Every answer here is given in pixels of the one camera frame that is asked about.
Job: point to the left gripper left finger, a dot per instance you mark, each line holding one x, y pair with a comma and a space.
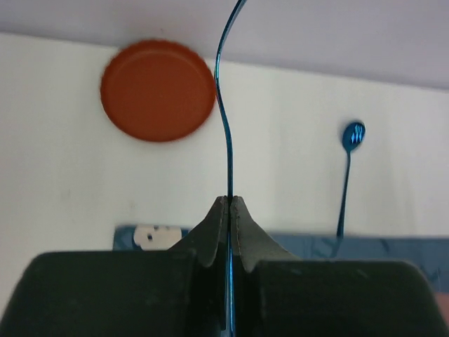
180, 291

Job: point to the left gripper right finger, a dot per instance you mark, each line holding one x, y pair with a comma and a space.
275, 293

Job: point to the blue metallic fork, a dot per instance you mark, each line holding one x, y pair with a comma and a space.
230, 161

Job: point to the blue lettered placemat cloth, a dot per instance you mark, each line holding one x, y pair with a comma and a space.
430, 255

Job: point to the blue metallic spoon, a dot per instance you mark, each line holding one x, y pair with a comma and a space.
352, 136

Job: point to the orange-red plate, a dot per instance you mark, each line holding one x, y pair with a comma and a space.
157, 90

